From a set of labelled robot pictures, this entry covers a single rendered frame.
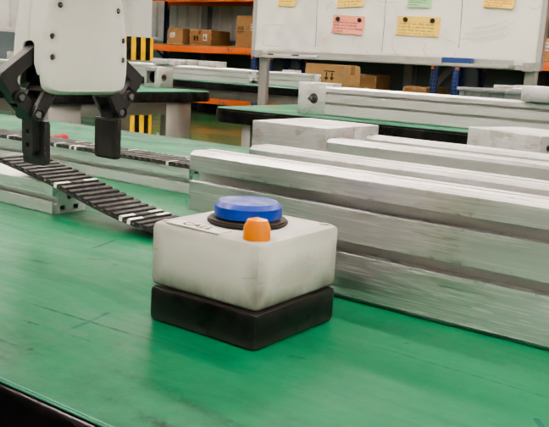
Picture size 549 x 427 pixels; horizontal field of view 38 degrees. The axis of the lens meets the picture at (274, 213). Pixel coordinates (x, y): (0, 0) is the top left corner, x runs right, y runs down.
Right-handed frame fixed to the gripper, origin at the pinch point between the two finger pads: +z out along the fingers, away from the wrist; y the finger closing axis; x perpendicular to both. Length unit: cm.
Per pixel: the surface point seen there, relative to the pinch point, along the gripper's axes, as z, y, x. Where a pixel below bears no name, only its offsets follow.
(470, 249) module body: 1.2, 5.0, 42.2
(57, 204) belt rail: 5.4, 1.5, -0.5
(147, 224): 5.2, 1.6, 11.7
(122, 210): 4.6, 1.3, 8.3
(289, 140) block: -1.7, -14.0, 15.1
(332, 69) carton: -5, -386, -216
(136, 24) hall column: -38, -555, -570
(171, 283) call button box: 3.7, 17.0, 29.3
